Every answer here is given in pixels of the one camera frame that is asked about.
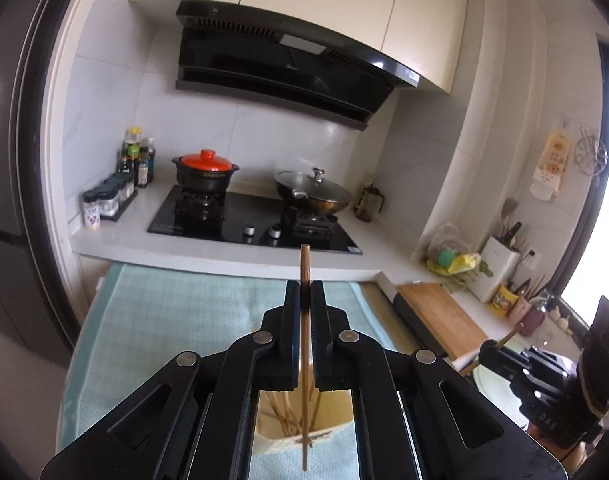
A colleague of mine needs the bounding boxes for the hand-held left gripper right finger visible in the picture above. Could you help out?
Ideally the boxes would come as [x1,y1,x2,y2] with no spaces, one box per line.
[309,281,567,480]

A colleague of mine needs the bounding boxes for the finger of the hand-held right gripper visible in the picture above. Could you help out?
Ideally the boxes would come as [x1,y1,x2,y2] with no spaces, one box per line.
[477,340,533,387]

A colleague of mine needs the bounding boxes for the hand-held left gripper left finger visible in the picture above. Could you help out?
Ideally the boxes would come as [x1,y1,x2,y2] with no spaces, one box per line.
[39,281,302,480]

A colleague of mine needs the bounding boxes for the wooden chopstick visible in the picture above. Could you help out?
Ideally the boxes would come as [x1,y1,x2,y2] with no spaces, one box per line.
[270,392,296,436]
[299,244,311,472]
[459,324,525,376]
[282,392,301,438]

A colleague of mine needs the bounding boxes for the white ribbed utensil holder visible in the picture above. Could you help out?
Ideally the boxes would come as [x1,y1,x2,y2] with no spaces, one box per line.
[253,389,357,457]

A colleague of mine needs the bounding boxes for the pink cup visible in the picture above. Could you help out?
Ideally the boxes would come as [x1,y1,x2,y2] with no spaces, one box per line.
[507,295,530,322]

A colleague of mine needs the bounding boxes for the dark glass bottle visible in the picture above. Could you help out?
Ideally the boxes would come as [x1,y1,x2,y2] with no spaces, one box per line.
[521,294,548,334]

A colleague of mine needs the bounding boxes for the yellow noodle cup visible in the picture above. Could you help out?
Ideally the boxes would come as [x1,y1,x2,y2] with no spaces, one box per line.
[491,282,518,317]

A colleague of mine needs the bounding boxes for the wooden cutting board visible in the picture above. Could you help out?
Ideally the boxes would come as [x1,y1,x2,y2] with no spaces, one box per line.
[398,282,489,359]

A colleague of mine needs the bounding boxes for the white knife block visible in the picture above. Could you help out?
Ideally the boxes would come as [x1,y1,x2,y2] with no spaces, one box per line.
[471,235,523,304]

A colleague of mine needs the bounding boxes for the yellow plastic bag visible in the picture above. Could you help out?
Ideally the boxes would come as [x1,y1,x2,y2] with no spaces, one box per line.
[448,254,481,277]

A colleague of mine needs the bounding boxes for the black glass gas stove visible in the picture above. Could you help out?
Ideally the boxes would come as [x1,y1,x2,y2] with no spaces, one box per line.
[147,185,363,255]

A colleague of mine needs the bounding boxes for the light blue woven mat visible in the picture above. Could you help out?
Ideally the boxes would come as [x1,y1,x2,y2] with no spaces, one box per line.
[59,262,400,480]

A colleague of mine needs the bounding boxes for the clear plastic bag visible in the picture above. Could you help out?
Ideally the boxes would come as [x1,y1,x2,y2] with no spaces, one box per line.
[424,222,477,271]

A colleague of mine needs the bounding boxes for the glass french press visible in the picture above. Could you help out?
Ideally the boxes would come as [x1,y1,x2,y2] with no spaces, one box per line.
[354,185,385,222]

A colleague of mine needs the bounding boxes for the wok with glass lid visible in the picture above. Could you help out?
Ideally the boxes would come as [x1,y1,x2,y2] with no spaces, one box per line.
[273,167,355,216]

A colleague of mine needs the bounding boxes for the kitchen window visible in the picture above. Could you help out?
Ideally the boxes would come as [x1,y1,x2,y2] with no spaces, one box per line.
[559,45,609,322]

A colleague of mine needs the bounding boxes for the black clay pot red lid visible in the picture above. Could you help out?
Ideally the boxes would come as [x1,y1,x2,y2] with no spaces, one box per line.
[172,149,240,196]

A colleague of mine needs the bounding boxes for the hanging printed towel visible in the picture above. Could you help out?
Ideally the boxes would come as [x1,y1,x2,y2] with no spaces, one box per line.
[529,130,571,202]

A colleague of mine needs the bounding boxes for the hanging metal trivet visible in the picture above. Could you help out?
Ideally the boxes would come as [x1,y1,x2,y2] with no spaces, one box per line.
[574,127,608,187]

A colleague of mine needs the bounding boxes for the dark sauce bottle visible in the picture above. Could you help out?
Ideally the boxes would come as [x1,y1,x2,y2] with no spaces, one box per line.
[145,137,158,184]
[136,146,150,189]

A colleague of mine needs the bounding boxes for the black lid spice jar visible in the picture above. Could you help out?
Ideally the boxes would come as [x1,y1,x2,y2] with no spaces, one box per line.
[82,190,102,231]

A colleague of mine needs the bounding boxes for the green label oil bottle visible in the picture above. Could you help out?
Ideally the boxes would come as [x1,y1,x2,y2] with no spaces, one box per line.
[124,127,142,172]

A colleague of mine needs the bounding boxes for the black range hood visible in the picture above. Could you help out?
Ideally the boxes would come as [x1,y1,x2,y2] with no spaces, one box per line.
[175,0,422,132]

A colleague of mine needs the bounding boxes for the dark grey refrigerator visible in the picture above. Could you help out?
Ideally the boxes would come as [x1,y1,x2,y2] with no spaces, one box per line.
[0,0,80,363]

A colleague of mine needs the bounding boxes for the black handled knife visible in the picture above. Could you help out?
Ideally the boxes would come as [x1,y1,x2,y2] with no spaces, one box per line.
[504,221,526,252]

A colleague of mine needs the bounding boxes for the cream wall cabinets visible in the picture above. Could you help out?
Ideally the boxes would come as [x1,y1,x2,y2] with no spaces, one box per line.
[128,0,470,94]

